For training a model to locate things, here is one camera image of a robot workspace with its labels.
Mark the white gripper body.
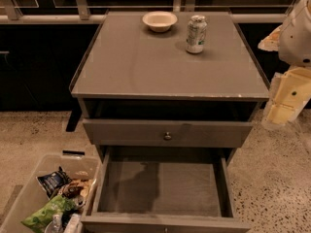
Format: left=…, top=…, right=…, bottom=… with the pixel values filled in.
left=278, top=0, right=311, bottom=67

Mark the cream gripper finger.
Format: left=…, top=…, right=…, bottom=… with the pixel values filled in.
left=258, top=26, right=281, bottom=51
left=261, top=66, right=311, bottom=130

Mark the green white 7up can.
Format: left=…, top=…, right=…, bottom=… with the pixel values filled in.
left=186, top=15, right=207, bottom=53

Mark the grey drawer cabinet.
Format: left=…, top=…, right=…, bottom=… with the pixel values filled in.
left=68, top=11, right=271, bottom=233

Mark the round metal drawer knob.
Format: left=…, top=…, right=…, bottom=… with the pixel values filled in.
left=163, top=132, right=172, bottom=141

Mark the open grey middle drawer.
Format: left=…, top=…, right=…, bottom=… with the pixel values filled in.
left=82, top=147, right=250, bottom=233

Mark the grey top drawer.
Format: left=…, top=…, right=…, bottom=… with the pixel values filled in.
left=83, top=119, right=252, bottom=148

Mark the white paper bowl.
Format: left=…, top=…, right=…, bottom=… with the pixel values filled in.
left=142, top=11, right=178, bottom=33

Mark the clear plastic storage bin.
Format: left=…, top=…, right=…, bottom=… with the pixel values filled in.
left=0, top=153, right=101, bottom=233

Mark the brown snack packet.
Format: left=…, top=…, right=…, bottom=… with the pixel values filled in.
left=57, top=179, right=94, bottom=201

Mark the metal window railing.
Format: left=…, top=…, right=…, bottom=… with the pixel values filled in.
left=0, top=0, right=299, bottom=24

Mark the dark blue snack bag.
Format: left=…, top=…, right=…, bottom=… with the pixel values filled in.
left=36, top=166, right=72, bottom=199

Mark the clear plastic bottle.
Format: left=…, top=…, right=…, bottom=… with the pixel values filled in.
left=44, top=214, right=63, bottom=233

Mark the green snack bag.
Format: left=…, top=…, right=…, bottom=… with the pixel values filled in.
left=21, top=195, right=76, bottom=233

